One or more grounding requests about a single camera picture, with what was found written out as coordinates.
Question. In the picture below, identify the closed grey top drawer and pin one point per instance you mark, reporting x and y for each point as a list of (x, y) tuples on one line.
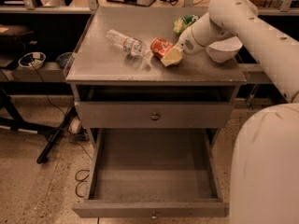
[(153, 114)]

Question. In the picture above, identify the black stand legs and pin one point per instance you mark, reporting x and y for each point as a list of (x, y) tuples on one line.
[(19, 124)]

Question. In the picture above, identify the black bag on shelf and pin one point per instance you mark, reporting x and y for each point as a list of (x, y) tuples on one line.
[(15, 41)]

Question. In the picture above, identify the red coke can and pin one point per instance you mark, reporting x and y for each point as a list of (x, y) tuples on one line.
[(160, 46)]

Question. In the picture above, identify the green chip bag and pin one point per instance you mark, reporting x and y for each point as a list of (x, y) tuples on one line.
[(182, 23)]

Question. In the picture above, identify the clear plastic water bottle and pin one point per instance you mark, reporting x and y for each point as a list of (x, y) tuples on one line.
[(130, 45)]

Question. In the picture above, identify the open grey middle drawer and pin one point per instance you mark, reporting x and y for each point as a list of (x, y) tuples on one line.
[(152, 173)]

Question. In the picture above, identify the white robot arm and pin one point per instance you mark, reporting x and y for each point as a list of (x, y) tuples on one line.
[(264, 182)]

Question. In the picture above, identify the dark bowl on shelf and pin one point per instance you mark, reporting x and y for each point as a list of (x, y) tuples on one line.
[(63, 60)]

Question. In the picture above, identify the white bowl on shelf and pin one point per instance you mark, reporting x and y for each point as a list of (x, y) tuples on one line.
[(32, 60)]

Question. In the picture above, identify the grey metal drawer cabinet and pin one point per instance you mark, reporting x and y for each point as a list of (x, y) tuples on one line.
[(102, 72)]

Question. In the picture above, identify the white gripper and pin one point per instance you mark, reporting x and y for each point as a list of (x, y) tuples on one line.
[(186, 42)]

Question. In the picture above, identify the white ceramic bowl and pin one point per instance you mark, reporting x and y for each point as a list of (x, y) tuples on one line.
[(222, 51)]

